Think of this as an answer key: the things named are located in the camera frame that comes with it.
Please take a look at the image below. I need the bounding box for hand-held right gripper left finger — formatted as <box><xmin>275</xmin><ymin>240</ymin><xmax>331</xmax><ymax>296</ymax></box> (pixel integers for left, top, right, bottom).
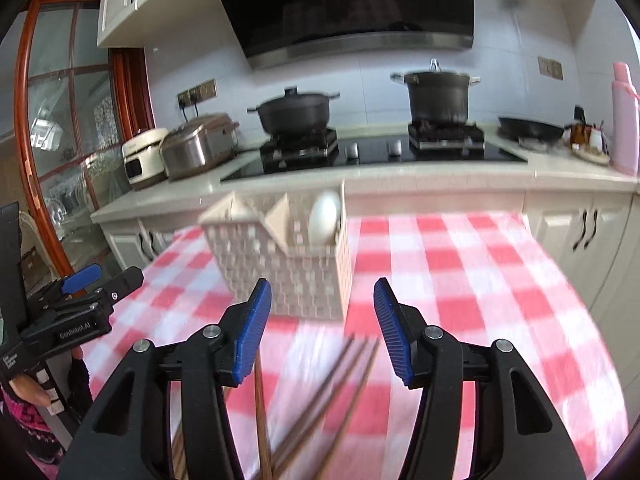
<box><xmin>62</xmin><ymin>277</ymin><xmax>273</xmax><ymax>480</ymax></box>

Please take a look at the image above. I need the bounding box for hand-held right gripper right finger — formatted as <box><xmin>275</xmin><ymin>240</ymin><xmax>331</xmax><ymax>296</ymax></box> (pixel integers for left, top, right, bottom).
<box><xmin>372</xmin><ymin>277</ymin><xmax>588</xmax><ymax>480</ymax></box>

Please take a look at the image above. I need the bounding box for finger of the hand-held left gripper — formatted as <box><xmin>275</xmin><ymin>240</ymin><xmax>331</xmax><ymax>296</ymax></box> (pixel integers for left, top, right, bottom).
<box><xmin>35</xmin><ymin>264</ymin><xmax>104</xmax><ymax>307</ymax></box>
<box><xmin>59</xmin><ymin>266</ymin><xmax>145</xmax><ymax>314</ymax></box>

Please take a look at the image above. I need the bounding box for white plastic lattice basket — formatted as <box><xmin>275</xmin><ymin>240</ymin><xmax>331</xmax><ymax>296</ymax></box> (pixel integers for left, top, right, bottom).
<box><xmin>199</xmin><ymin>180</ymin><xmax>353</xmax><ymax>322</ymax></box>

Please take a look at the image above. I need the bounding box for brown wooden chopstick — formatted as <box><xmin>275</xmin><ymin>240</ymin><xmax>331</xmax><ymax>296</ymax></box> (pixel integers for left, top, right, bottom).
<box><xmin>277</xmin><ymin>342</ymin><xmax>370</xmax><ymax>478</ymax></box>
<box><xmin>254</xmin><ymin>355</ymin><xmax>275</xmax><ymax>480</ymax></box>
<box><xmin>317</xmin><ymin>345</ymin><xmax>381</xmax><ymax>480</ymax></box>
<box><xmin>250</xmin><ymin>342</ymin><xmax>357</xmax><ymax>480</ymax></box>

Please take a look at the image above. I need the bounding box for person's left forearm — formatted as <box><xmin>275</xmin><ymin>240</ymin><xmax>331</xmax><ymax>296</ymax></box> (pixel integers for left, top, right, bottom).
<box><xmin>69</xmin><ymin>359</ymin><xmax>93</xmax><ymax>416</ymax></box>

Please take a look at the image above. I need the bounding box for person's left hand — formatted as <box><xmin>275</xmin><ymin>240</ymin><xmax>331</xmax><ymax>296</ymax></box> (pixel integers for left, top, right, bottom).
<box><xmin>0</xmin><ymin>374</ymin><xmax>52</xmax><ymax>409</ymax></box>

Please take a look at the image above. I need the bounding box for white base cabinet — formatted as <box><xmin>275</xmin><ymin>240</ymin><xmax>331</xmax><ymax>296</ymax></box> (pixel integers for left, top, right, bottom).
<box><xmin>102</xmin><ymin>217</ymin><xmax>201</xmax><ymax>273</ymax></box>
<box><xmin>522</xmin><ymin>192</ymin><xmax>640</xmax><ymax>311</ymax></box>

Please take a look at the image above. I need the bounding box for red white checked tablecloth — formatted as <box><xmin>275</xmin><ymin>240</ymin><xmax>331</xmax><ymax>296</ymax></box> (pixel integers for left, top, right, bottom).
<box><xmin>75</xmin><ymin>212</ymin><xmax>631</xmax><ymax>480</ymax></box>

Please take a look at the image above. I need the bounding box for pink patterned clothing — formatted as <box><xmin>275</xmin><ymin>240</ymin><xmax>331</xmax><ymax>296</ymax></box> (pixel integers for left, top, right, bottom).
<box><xmin>0</xmin><ymin>391</ymin><xmax>68</xmax><ymax>463</ymax></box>

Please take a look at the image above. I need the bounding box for white electric cooker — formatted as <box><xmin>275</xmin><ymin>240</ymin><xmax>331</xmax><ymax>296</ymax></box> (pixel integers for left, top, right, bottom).
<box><xmin>122</xmin><ymin>127</ymin><xmax>171</xmax><ymax>191</ymax></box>

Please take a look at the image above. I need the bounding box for white ceramic spoon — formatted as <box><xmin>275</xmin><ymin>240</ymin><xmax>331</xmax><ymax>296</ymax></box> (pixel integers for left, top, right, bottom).
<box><xmin>307</xmin><ymin>190</ymin><xmax>343</xmax><ymax>247</ymax></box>

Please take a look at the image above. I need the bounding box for wooden framed glass door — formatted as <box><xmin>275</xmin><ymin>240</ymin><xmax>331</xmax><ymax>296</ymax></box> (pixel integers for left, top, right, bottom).
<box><xmin>14</xmin><ymin>0</ymin><xmax>156</xmax><ymax>281</ymax></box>

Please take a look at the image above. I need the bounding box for silver rice cooker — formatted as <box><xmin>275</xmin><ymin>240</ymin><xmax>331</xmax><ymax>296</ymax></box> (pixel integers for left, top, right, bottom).
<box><xmin>159</xmin><ymin>114</ymin><xmax>241</xmax><ymax>181</ymax></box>

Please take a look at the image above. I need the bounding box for black glass gas cooktop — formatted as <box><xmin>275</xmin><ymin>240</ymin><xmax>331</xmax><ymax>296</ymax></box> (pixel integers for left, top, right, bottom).
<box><xmin>220</xmin><ymin>125</ymin><xmax>528</xmax><ymax>183</ymax></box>

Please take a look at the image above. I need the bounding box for black casserole pot with lid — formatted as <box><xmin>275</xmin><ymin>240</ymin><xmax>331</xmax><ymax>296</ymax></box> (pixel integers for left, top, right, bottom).
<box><xmin>247</xmin><ymin>86</ymin><xmax>341</xmax><ymax>136</ymax></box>

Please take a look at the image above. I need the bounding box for grey stockpot with glass lid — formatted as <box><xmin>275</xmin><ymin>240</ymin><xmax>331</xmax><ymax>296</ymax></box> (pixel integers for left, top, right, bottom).
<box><xmin>391</xmin><ymin>58</ymin><xmax>482</xmax><ymax>126</ymax></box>

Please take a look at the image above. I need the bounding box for black frying pan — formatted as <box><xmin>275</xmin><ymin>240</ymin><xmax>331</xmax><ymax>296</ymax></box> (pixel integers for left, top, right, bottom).
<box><xmin>497</xmin><ymin>116</ymin><xmax>568</xmax><ymax>142</ymax></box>

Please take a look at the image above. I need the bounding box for white plate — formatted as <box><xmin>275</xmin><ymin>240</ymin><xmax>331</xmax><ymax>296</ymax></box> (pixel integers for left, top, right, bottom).
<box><xmin>570</xmin><ymin>142</ymin><xmax>612</xmax><ymax>165</ymax></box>

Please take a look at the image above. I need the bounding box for brown glass bottle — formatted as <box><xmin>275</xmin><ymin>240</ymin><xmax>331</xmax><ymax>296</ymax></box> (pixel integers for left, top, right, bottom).
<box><xmin>570</xmin><ymin>105</ymin><xmax>591</xmax><ymax>147</ymax></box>

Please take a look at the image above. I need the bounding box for pink bottle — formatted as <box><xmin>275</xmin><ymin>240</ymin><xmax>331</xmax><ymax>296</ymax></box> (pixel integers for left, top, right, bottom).
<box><xmin>611</xmin><ymin>61</ymin><xmax>640</xmax><ymax>177</ymax></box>

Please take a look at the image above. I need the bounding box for black glass range hood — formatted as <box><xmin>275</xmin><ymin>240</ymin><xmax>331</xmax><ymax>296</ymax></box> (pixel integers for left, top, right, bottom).
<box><xmin>202</xmin><ymin>0</ymin><xmax>476</xmax><ymax>72</ymax></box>

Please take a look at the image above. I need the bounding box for gold wall outlet panel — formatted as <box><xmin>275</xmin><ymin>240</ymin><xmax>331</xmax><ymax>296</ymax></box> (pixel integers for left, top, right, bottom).
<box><xmin>176</xmin><ymin>79</ymin><xmax>217</xmax><ymax>107</ymax></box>

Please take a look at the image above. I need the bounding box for gold wall switch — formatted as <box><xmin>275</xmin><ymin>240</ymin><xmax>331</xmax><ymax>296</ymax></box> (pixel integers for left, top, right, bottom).
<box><xmin>537</xmin><ymin>56</ymin><xmax>564</xmax><ymax>81</ymax></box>

